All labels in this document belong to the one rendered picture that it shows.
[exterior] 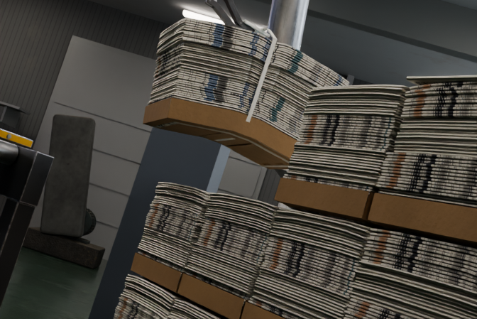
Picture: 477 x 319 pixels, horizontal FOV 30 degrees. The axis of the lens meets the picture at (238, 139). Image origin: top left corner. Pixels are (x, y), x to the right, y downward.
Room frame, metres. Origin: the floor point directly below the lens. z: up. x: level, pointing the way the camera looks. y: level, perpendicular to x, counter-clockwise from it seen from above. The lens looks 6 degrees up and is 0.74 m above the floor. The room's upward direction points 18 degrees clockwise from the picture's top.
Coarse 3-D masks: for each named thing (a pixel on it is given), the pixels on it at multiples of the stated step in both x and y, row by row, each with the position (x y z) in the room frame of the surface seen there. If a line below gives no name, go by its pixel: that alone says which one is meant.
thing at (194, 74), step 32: (192, 32) 1.87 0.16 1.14; (224, 32) 1.88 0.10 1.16; (160, 64) 2.10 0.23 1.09; (192, 64) 1.88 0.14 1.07; (224, 64) 1.89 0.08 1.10; (160, 96) 2.03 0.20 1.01; (192, 96) 1.88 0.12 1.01; (224, 96) 1.90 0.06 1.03; (160, 128) 2.10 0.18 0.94; (192, 128) 1.94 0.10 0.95
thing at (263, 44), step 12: (264, 36) 1.91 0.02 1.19; (264, 48) 1.91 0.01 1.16; (276, 48) 1.92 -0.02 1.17; (288, 48) 1.93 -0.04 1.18; (252, 60) 1.91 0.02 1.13; (264, 60) 1.91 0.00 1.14; (276, 60) 1.92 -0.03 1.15; (252, 72) 1.91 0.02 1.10; (276, 72) 1.92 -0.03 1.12; (252, 84) 1.91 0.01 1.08; (264, 84) 1.92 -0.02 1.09; (252, 96) 1.92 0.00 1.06; (264, 96) 1.93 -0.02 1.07; (240, 108) 1.91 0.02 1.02
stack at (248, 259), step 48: (192, 192) 1.94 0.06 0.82; (144, 240) 2.11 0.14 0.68; (192, 240) 1.88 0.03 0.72; (240, 240) 1.71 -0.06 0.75; (288, 240) 1.55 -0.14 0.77; (336, 240) 1.42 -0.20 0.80; (384, 240) 1.31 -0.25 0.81; (432, 240) 1.22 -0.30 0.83; (144, 288) 2.03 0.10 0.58; (240, 288) 1.64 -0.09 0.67; (288, 288) 1.50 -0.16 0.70; (336, 288) 1.39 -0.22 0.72; (384, 288) 1.28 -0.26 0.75; (432, 288) 1.19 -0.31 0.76
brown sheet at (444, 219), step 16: (384, 208) 1.32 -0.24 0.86; (400, 208) 1.29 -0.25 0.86; (416, 208) 1.25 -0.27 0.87; (432, 208) 1.22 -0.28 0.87; (448, 208) 1.19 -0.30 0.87; (464, 208) 1.16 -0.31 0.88; (400, 224) 1.28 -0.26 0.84; (416, 224) 1.25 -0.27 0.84; (432, 224) 1.22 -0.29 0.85; (448, 224) 1.19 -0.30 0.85; (464, 224) 1.16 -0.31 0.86
